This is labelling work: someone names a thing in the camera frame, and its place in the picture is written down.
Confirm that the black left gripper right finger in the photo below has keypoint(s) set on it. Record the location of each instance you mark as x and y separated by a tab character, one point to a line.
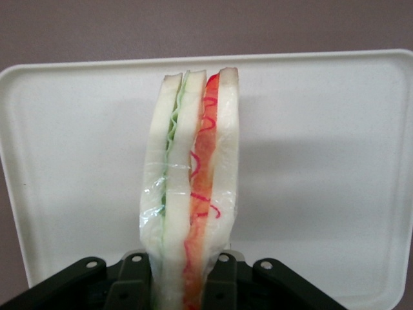
222	287

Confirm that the cream plastic tray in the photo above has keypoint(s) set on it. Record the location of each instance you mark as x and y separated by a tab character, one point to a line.
64	161

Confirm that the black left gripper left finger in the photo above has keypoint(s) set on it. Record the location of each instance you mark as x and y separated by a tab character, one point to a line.
130	287

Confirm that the triangular sandwich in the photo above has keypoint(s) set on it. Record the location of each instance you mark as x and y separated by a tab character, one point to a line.
174	193

